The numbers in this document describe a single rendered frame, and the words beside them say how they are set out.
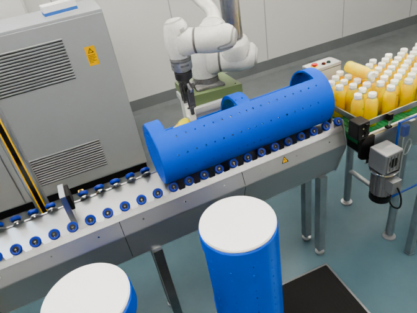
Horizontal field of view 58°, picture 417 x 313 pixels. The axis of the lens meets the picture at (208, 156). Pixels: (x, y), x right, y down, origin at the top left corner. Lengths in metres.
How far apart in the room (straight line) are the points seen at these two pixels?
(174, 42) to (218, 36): 0.17
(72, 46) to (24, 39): 0.32
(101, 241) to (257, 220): 0.70
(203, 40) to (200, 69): 0.72
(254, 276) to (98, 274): 0.52
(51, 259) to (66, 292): 0.41
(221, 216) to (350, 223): 1.58
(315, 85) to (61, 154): 2.20
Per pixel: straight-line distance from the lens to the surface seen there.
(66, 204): 1.68
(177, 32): 1.55
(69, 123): 3.23
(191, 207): 1.75
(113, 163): 3.44
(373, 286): 2.51
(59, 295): 1.35
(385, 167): 2.02
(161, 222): 1.74
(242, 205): 1.42
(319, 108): 1.86
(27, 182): 2.01
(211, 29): 1.54
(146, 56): 4.48
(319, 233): 2.47
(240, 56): 2.18
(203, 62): 2.23
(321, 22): 5.42
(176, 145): 1.57
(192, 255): 2.68
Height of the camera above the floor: 1.99
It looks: 34 degrees down
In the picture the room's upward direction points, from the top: 10 degrees counter-clockwise
